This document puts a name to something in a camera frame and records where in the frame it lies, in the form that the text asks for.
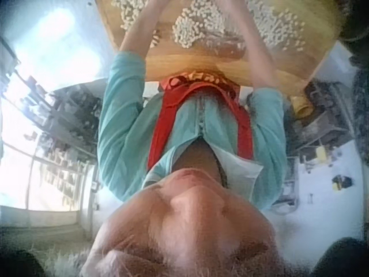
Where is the cluttered metal shelf rack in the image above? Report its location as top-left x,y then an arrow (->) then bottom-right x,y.
0,37 -> 101,208

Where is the brown dough roll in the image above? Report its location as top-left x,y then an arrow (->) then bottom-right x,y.
206,36 -> 247,60

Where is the heap of small white dough pieces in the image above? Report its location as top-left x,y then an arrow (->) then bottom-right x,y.
111,0 -> 306,51

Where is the yellow container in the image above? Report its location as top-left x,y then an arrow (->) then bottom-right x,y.
289,95 -> 312,119

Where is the cluttered work table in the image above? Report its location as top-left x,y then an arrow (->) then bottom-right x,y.
276,77 -> 369,214

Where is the wooden work board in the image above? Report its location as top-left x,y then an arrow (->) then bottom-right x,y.
94,0 -> 341,102

